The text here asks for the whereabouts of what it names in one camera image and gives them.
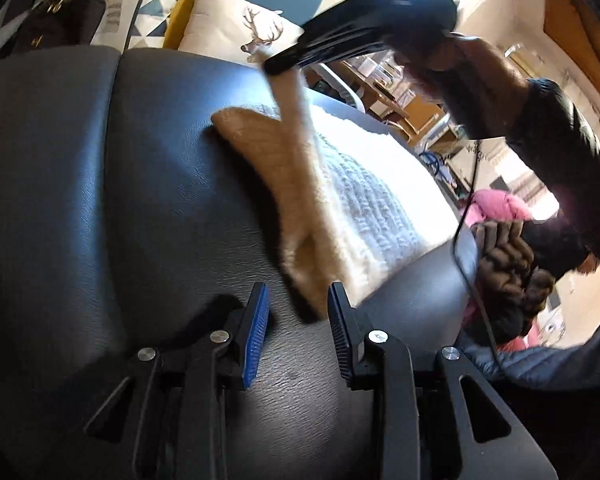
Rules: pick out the person's right forearm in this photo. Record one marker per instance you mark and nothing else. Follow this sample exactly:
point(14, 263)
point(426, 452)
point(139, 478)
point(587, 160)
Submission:
point(570, 160)

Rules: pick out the black handbag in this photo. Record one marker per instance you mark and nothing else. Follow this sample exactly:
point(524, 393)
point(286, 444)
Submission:
point(65, 20)

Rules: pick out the white knit sweater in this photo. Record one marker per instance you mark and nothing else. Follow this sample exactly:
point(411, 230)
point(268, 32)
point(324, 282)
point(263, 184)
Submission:
point(380, 200)

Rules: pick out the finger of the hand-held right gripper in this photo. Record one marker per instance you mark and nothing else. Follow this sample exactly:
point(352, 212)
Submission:
point(325, 55)
point(345, 15)

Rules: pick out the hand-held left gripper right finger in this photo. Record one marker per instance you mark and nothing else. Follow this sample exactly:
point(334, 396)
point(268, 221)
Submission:
point(341, 340)

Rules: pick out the person's right hand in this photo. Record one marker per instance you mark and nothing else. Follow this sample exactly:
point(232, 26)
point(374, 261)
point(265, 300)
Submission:
point(460, 70)

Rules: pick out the brown furry coat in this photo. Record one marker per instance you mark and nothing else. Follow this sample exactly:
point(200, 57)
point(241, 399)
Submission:
point(510, 270)

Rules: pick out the deer print pillow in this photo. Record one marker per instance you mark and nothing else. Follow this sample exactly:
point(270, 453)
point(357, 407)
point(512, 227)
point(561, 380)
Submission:
point(220, 25)

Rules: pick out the triangle pattern pillow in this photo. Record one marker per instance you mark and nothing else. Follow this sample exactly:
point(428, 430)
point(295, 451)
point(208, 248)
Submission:
point(155, 10)

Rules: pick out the brown wooden desk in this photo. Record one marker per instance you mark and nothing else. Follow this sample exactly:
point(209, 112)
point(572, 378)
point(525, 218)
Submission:
point(375, 95)

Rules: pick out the black garment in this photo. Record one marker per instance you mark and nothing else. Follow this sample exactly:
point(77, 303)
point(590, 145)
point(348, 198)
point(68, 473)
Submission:
point(555, 250)

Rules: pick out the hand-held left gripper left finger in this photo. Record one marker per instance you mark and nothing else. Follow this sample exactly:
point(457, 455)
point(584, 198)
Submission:
point(255, 340)

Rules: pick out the blue puffy jacket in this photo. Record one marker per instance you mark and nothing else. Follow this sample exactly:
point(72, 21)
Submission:
point(555, 365)

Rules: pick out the orange wooden cabinet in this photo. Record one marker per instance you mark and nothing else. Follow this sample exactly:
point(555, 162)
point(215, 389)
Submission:
point(425, 112)

